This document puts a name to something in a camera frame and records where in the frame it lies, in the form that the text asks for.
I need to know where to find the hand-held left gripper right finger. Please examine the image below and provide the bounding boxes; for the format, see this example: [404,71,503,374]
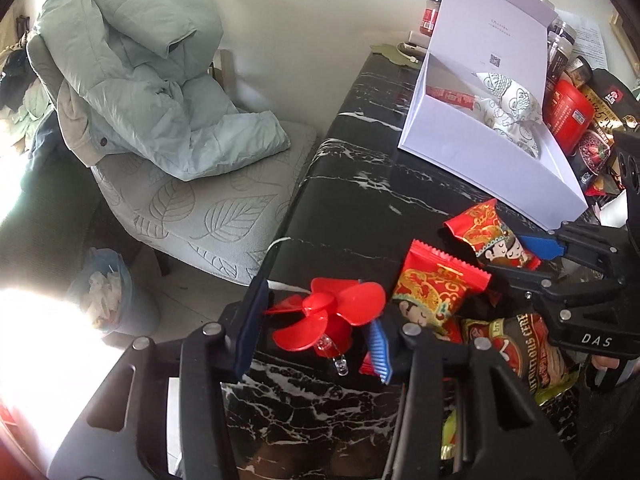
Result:
[367,320,576,480]

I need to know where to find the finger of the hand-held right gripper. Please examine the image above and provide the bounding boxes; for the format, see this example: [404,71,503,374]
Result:
[482,260,640,333]
[517,220,631,273]

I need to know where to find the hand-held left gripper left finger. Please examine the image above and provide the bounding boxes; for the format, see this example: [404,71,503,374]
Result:
[55,277,271,480]

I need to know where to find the red cartoon snack packet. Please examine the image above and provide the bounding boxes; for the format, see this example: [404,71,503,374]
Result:
[440,199,543,271]
[391,240,492,336]

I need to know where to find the brown clear snack bag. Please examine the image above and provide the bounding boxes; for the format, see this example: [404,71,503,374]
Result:
[462,312,583,406]

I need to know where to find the red toy fan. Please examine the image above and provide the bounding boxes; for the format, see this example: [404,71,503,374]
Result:
[264,276,387,376]

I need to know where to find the white printed bread packet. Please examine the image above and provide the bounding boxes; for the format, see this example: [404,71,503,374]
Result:
[474,71,545,123]
[482,110,543,161]

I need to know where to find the lavender gift box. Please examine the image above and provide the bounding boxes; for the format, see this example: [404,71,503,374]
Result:
[397,0,590,231]

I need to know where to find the red sauce sachet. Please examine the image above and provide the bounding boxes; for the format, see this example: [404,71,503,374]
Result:
[426,85,476,111]

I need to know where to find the black cereal bag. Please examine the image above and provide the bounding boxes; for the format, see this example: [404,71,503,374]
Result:
[577,67,638,196]

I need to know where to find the red canister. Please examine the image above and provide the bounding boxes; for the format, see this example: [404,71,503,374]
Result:
[542,72,596,156]

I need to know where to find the small black can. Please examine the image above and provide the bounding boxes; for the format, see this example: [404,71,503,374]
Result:
[565,55,593,86]

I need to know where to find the leaf pattern cushioned chair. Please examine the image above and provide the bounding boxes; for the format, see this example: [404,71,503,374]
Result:
[27,35,321,286]

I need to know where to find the white paper sheet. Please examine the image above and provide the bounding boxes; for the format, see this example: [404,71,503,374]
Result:
[570,10,613,73]

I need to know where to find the clear jar dark contents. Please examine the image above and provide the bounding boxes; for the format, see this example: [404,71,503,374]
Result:
[547,10,578,88]

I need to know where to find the blue bin with trash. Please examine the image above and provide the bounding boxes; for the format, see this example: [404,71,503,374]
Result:
[67,247,161,336]

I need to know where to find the white charger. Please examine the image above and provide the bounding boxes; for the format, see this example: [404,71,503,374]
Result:
[397,30,432,66]

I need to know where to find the dark green sofa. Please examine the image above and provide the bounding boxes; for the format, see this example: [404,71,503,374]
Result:
[0,145,101,286]

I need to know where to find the green leaf coaster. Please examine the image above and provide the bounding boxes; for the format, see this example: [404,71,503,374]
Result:
[370,42,418,67]

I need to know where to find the red label spice bottle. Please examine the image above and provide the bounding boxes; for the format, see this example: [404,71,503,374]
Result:
[419,0,444,37]

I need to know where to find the pale green puffer jacket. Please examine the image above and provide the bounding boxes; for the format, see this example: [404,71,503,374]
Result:
[37,0,291,182]

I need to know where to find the pile of clothes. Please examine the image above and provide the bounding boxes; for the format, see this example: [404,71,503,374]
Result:
[0,15,56,161]

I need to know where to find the light wood frame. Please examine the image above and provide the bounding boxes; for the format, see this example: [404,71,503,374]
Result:
[607,10,627,45]

